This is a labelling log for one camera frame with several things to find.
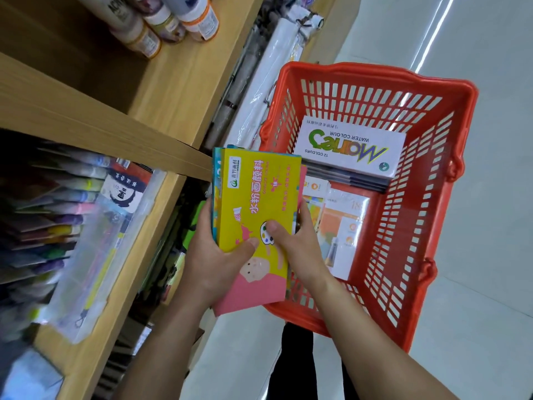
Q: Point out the person's left hand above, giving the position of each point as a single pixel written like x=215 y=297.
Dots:
x=208 y=266

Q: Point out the person's right hand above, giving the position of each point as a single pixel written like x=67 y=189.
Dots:
x=304 y=258

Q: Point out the person's left thumb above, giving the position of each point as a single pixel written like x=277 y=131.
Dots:
x=243 y=250

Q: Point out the person's right thumb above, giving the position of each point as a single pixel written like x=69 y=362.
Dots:
x=281 y=234

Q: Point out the yellow and pink paint box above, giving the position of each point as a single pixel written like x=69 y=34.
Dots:
x=258 y=212

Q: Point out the blue paint box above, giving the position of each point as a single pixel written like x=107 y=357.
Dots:
x=215 y=191

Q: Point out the person's left forearm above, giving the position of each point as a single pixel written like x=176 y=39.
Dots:
x=162 y=349

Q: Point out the person's right forearm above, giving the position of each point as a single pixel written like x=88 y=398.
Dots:
x=366 y=345

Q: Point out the white and orange paint box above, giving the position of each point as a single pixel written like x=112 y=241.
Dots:
x=341 y=229

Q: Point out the dark packets with green item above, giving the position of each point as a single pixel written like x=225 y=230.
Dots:
x=175 y=245

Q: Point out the stack of dark flat boxes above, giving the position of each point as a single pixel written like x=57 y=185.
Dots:
x=354 y=182

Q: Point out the white watercolour box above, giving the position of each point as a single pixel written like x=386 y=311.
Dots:
x=349 y=147

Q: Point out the person's black trouser leg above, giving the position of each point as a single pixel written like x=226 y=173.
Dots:
x=295 y=366

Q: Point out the black and white ink box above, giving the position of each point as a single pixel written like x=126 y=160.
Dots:
x=125 y=187

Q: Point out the red plastic shopping basket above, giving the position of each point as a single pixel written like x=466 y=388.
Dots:
x=416 y=212

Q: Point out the clear plastic storage box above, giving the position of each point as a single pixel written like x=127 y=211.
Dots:
x=104 y=254

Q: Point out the grey wrapped paper roll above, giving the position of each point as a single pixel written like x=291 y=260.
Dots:
x=233 y=91

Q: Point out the white wrapped paper roll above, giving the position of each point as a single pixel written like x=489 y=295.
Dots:
x=266 y=79

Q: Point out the wooden shelf unit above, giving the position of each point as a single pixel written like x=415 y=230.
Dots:
x=125 y=99

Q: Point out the row of coloured paint tubes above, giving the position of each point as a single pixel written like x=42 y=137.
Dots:
x=54 y=212

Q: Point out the paper roll with black clip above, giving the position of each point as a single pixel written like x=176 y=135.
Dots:
x=306 y=18

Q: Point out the paint bottle with orange label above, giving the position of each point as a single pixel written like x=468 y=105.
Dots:
x=139 y=37

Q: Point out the paint bottle with pale label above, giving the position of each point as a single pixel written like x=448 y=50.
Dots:
x=166 y=22

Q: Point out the grey paint bottle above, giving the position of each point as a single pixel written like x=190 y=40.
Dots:
x=108 y=10

